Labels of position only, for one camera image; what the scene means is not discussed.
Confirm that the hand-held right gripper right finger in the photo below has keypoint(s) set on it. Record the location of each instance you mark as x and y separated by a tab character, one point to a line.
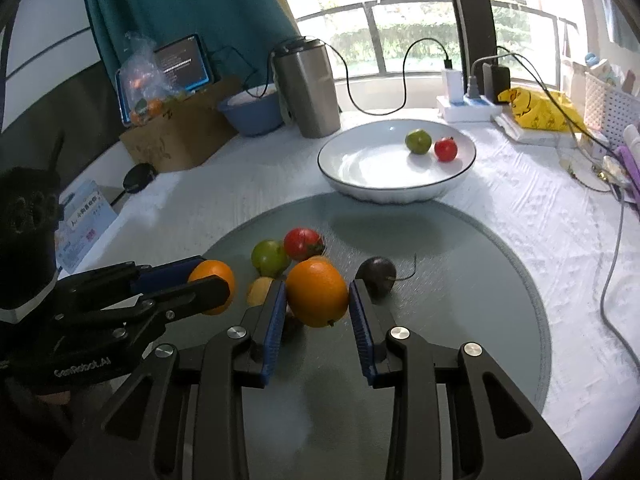
361	335

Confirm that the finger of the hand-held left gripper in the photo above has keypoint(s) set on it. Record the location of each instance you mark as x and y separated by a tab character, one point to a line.
200	292
167	272

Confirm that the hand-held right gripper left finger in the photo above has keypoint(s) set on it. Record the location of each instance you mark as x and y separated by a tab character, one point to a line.
272	335

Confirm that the small orange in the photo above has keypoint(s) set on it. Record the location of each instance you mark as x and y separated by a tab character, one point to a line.
214	269

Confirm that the small yellow lemon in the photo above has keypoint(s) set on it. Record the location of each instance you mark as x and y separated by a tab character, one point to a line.
259	291

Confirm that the large orange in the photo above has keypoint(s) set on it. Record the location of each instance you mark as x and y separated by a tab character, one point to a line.
315	292

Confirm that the dark purple plum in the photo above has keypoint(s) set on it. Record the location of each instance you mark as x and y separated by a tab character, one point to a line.
376	275

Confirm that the green apple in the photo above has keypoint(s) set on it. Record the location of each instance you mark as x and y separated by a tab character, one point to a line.
418	141
267	257

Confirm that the red tomato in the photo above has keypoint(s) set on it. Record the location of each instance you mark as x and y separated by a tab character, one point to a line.
300	242

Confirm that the white plate with dark rim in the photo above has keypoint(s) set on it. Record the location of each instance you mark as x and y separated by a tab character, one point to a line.
370	165

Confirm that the red pomegranate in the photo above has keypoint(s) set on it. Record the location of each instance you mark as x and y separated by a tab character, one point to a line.
445	150

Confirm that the light blue tissue box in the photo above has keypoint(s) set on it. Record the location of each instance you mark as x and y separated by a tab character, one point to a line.
82	230

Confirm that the round grey glass mat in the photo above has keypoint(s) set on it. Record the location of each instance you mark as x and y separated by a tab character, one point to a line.
450	270

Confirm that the brown cardboard box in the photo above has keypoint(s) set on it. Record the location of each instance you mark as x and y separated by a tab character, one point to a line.
175	140

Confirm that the blue plastic bowl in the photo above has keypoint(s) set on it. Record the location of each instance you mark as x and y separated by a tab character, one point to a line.
250	119

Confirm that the clear plastic bag of oranges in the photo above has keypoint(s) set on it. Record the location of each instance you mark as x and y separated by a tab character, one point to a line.
142	85

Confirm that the tablet with lit screen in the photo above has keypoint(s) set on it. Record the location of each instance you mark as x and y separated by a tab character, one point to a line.
185	62

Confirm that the stainless steel tumbler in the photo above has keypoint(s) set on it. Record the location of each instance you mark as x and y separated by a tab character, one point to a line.
305	95

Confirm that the white power strip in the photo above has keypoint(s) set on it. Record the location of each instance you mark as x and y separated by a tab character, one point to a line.
470	110

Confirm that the white book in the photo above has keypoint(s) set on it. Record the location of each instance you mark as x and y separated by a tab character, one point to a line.
520	135

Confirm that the white charger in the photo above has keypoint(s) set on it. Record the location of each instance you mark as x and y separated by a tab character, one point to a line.
451	85

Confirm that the teal curtain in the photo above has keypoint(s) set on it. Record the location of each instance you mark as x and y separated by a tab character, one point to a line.
200	5

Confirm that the black charger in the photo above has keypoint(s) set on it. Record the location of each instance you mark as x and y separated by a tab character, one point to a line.
496	82

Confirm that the yellow plastic bag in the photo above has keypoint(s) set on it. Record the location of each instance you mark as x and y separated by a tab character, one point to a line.
540	110

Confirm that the black balcony railing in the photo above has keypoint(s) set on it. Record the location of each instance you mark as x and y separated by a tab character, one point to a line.
372	35

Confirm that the white perforated basket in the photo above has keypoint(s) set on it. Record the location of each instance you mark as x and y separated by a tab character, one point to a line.
607	105

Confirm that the black window frame post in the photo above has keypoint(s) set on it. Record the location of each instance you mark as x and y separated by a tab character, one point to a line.
467	0

